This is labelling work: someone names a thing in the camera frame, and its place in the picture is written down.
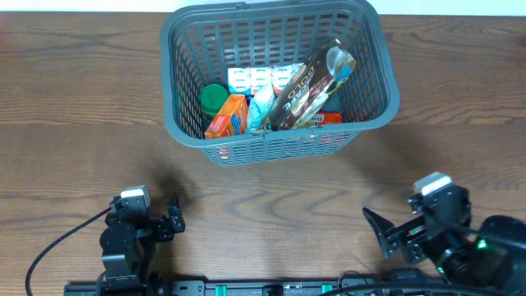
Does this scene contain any orange Redoxon box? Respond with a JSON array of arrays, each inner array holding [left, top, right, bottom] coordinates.
[[205, 95, 248, 139]]

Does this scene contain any green lid glass jar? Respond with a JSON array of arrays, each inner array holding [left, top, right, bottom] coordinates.
[[200, 84, 228, 121]]

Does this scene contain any light blue wipes pack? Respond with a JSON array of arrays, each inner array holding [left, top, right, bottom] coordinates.
[[246, 82, 275, 133]]

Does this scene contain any San Remo spaghetti packet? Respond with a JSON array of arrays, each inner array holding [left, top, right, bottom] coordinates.
[[305, 111, 342, 127]]

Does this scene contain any Kleenex tissue multipack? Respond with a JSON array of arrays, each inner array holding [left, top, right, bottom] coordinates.
[[228, 62, 303, 95]]

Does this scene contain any dark grey plastic basket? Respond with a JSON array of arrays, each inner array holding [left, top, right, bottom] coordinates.
[[159, 1, 400, 166]]

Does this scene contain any Nescafe Gold coffee pouch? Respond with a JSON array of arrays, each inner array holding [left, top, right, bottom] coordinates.
[[268, 39, 357, 131]]

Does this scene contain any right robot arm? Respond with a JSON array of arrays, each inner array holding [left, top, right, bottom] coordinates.
[[362, 172, 525, 293]]

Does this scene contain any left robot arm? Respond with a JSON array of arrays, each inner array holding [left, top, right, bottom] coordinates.
[[95, 185, 186, 295]]

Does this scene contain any left black cable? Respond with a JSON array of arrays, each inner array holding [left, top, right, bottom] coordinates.
[[24, 207, 113, 296]]

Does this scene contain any black cable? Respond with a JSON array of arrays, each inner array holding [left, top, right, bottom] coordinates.
[[24, 207, 113, 296], [320, 269, 510, 296]]

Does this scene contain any right black cable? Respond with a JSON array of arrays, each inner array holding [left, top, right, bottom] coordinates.
[[320, 269, 510, 296]]

